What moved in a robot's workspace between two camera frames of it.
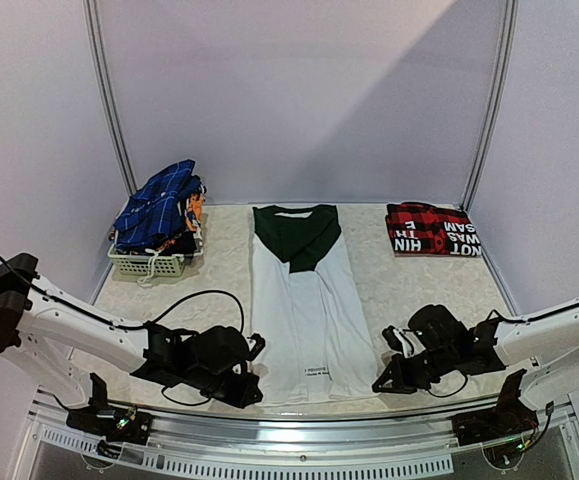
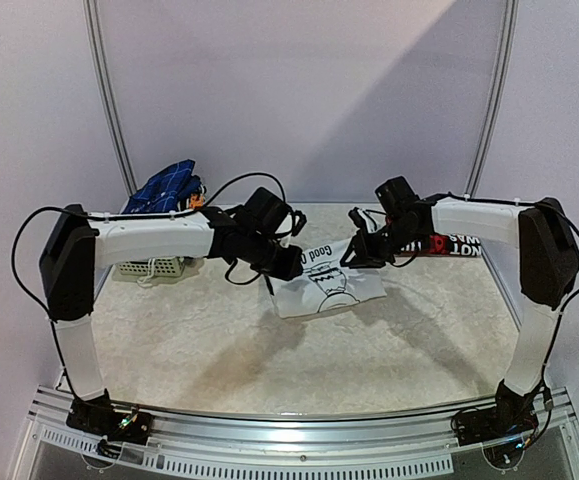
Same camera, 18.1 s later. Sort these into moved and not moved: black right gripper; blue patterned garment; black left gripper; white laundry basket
Moved: black right gripper; black left gripper
Not moved: blue patterned garment; white laundry basket
